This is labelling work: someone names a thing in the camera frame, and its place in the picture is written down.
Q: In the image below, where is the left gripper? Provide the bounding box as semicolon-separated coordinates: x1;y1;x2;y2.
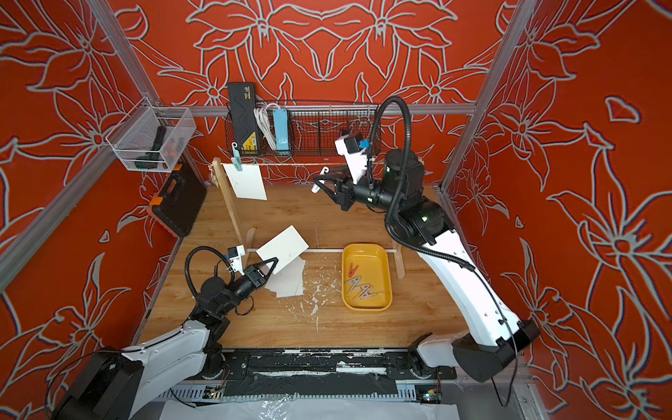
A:
217;259;277;320

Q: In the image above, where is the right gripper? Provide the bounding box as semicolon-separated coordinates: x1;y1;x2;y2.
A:
315;167;406;218

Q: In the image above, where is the white postcard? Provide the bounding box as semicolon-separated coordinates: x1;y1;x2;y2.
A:
274;280;304;299
257;225;309;274
223;164;267;201
265;257;306;293

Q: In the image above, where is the red clothespin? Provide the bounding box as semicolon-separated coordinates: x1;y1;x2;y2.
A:
348;264;359;278

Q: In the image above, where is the teal clothespin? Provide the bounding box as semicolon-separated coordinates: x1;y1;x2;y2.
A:
231;142;243;172

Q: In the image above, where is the pink clothespin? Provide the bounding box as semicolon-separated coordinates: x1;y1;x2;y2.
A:
357;283;376;299
360;290;381;300

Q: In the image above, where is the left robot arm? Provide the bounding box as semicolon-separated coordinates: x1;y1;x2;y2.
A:
47;246;279;419

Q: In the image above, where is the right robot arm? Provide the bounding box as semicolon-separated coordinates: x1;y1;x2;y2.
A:
313;96;540;383

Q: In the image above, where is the light blue power bank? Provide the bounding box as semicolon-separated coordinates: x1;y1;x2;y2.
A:
273;108;291;156

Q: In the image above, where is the yellow plastic tray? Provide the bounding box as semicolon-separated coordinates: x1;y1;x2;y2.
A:
341;243;393;313

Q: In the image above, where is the black orange tool case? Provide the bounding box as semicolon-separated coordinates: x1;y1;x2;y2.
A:
149;164;207;238

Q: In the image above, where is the black box in basket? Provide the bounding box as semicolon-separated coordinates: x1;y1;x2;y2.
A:
227;82;260;156

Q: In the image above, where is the dark tool in bin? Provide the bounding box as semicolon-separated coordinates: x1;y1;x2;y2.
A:
134;125;166;170

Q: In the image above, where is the clear plastic bin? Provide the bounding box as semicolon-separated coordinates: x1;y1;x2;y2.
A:
105;97;196;173

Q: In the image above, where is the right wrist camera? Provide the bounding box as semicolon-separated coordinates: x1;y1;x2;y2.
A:
338;133;369;185

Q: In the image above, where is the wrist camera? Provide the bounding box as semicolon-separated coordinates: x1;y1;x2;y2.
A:
225;245;246;274
338;133;369;185

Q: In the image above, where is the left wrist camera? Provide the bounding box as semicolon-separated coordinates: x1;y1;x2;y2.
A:
225;245;246;274

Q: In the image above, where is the wooden string rack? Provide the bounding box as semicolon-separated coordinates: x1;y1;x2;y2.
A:
209;157;407;279

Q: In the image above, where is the black wire basket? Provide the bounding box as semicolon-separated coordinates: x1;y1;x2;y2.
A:
220;101;382;158

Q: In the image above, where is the white coiled cable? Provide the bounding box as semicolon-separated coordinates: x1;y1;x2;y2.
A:
254;102;282;152

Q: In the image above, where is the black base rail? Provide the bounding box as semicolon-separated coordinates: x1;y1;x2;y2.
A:
211;348;457;381

